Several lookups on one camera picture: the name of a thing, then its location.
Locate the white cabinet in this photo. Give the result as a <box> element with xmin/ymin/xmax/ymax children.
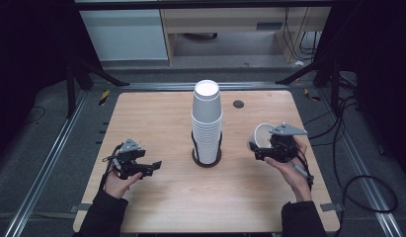
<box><xmin>79</xmin><ymin>9</ymin><xmax>169</xmax><ymax>62</ymax></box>

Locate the light wooden desk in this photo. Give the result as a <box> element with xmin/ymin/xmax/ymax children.
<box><xmin>160</xmin><ymin>7</ymin><xmax>333</xmax><ymax>65</ymax></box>

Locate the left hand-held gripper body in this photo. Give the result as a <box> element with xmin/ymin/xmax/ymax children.
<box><xmin>114</xmin><ymin>137</ymin><xmax>149</xmax><ymax>181</ymax></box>

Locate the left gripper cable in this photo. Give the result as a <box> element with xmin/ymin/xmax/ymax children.
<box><xmin>99</xmin><ymin>143</ymin><xmax>124</xmax><ymax>191</ymax></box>

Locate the black curtain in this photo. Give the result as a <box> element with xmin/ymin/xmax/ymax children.
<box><xmin>0</xmin><ymin>0</ymin><xmax>103</xmax><ymax>166</ymax></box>
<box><xmin>313</xmin><ymin>0</ymin><xmax>406</xmax><ymax>182</ymax></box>

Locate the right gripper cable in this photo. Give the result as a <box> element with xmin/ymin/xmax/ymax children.
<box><xmin>289</xmin><ymin>146</ymin><xmax>316</xmax><ymax>192</ymax></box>

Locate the looped black floor cable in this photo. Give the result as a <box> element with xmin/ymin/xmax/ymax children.
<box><xmin>333</xmin><ymin>94</ymin><xmax>399</xmax><ymax>237</ymax></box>

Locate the grey table bracket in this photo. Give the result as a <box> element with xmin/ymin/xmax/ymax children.
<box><xmin>69</xmin><ymin>202</ymin><xmax>93</xmax><ymax>213</ymax></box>
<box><xmin>320</xmin><ymin>202</ymin><xmax>344</xmax><ymax>212</ymax></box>

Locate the stack of white paper cups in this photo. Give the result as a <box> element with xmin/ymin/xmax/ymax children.
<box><xmin>191</xmin><ymin>79</ymin><xmax>223</xmax><ymax>165</ymax></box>

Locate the black metal stand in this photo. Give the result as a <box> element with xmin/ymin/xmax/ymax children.
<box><xmin>65</xmin><ymin>58</ymin><xmax>130</xmax><ymax>120</ymax></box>
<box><xmin>275</xmin><ymin>55</ymin><xmax>357</xmax><ymax>115</ymax></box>

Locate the white paper cup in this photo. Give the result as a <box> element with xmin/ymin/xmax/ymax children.
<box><xmin>247</xmin><ymin>122</ymin><xmax>278</xmax><ymax>153</ymax></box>

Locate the black wire cup holder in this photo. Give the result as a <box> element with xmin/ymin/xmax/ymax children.
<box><xmin>191</xmin><ymin>130</ymin><xmax>223</xmax><ymax>169</ymax></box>

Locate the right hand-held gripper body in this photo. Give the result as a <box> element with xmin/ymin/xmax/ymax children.
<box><xmin>269</xmin><ymin>122</ymin><xmax>308</xmax><ymax>164</ymax></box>

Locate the person's right hand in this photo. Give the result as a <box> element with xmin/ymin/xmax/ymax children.
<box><xmin>264</xmin><ymin>136</ymin><xmax>314</xmax><ymax>202</ymax></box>

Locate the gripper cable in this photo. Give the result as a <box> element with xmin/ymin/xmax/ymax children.
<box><xmin>99</xmin><ymin>143</ymin><xmax>124</xmax><ymax>191</ymax></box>
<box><xmin>289</xmin><ymin>146</ymin><xmax>316</xmax><ymax>192</ymax></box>

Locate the person's left hand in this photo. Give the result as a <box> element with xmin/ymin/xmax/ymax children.
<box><xmin>103</xmin><ymin>166</ymin><xmax>144</xmax><ymax>200</ymax></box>

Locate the thin black floor cable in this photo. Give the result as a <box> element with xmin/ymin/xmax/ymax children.
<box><xmin>23</xmin><ymin>105</ymin><xmax>47</xmax><ymax>125</ymax></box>

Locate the aluminium floor rail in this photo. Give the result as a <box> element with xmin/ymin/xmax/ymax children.
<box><xmin>3</xmin><ymin>89</ymin><xmax>90</xmax><ymax>237</ymax></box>
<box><xmin>317</xmin><ymin>88</ymin><xmax>405</xmax><ymax>237</ymax></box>
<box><xmin>122</xmin><ymin>81</ymin><xmax>290</xmax><ymax>93</ymax></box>

